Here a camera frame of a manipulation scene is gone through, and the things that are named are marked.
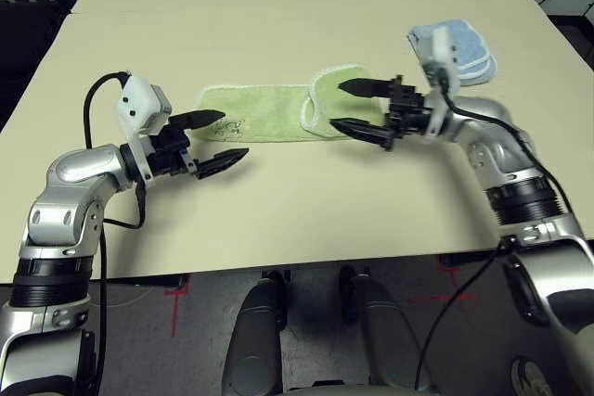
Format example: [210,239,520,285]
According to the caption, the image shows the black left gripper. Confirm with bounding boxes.
[148,109,251,181]

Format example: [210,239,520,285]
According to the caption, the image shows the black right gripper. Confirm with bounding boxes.
[329,73,436,152]

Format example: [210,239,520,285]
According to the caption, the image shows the green terry towel white trim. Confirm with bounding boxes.
[192,63,395,145]

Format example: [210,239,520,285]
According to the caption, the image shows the folded blue terry towel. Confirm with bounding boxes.
[407,19,498,87]

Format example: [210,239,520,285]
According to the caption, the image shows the black foam mat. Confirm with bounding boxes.
[0,0,71,133]

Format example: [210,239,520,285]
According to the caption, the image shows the grey left robot leg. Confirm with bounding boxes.
[221,270,289,396]

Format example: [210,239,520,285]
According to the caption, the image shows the grey robot leg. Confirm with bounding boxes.
[338,265,435,396]
[221,270,289,396]

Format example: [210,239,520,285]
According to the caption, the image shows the grey right robot leg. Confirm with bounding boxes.
[338,265,435,396]

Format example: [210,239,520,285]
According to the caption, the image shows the bystander sneaker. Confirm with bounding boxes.
[510,357,553,396]

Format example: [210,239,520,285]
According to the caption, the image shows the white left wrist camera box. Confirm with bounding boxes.
[114,74,174,184]

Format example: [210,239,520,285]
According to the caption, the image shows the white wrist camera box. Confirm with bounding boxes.
[114,74,174,184]
[424,27,463,142]

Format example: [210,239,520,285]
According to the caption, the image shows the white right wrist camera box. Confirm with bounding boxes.
[424,27,463,142]

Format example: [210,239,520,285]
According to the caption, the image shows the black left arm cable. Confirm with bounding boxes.
[83,70,149,396]

